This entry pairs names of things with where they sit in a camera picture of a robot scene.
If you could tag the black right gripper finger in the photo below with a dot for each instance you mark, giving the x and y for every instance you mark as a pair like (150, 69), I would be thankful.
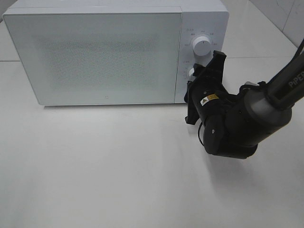
(216, 64)
(199, 70)

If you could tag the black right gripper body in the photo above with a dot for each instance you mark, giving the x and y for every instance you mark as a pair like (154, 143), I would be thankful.
(206, 97)

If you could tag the upper white power knob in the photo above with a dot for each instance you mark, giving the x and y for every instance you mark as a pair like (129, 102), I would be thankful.
(201, 45)

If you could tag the white timer knob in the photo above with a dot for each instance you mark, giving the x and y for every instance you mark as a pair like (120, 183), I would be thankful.
(190, 74)

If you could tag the white microwave door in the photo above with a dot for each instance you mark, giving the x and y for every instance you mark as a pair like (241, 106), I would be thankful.
(91, 59)

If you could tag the white microwave oven body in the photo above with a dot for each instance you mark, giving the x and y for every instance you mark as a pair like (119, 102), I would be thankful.
(198, 17)

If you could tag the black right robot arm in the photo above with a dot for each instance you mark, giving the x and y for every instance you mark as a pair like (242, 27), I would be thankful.
(233, 125)

